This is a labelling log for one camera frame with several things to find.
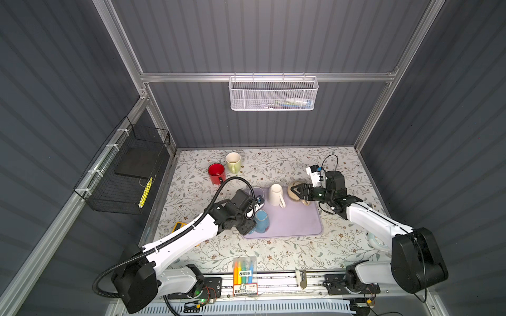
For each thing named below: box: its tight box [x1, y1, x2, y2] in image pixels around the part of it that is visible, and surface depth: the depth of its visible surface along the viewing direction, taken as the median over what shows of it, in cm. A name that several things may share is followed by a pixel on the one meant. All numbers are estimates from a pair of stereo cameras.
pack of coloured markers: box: [232, 256, 259, 297], surface depth 77 cm
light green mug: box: [225, 152, 242, 175], surface depth 104 cm
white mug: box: [268, 183, 286, 209], surface depth 93 cm
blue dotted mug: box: [248, 209, 270, 235], surface depth 84 cm
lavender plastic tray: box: [242, 187, 323, 239], surface depth 95 cm
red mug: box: [207, 162, 226, 185], surface depth 104 cm
